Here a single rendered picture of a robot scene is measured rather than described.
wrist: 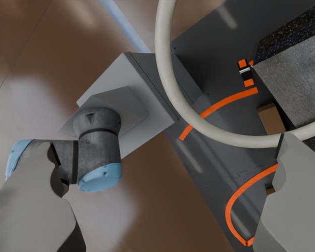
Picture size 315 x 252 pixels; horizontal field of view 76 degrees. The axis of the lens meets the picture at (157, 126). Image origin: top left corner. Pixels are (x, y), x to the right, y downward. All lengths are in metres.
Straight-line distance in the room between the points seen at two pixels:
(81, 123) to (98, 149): 0.14
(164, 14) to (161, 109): 0.59
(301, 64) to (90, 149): 0.83
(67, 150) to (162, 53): 0.45
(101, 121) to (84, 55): 1.47
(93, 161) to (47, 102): 2.03
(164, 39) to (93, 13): 1.76
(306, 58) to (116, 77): 0.77
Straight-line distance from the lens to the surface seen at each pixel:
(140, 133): 1.01
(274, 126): 1.66
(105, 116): 0.79
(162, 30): 0.40
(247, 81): 1.64
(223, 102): 1.71
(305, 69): 0.97
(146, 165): 2.15
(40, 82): 2.67
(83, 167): 0.70
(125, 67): 0.97
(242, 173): 1.94
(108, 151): 0.72
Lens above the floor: 1.70
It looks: 62 degrees down
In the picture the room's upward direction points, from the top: 131 degrees counter-clockwise
